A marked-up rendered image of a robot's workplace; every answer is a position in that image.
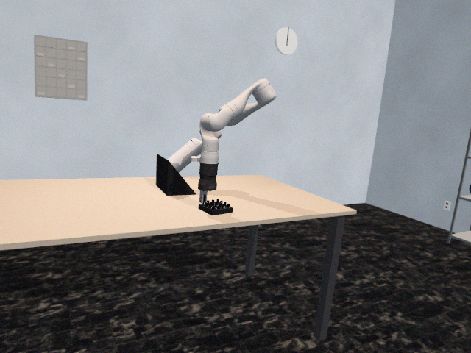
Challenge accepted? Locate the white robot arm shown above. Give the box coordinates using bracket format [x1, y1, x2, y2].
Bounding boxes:
[168, 79, 277, 173]

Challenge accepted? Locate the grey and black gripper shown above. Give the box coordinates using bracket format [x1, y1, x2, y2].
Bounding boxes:
[191, 151, 219, 203]

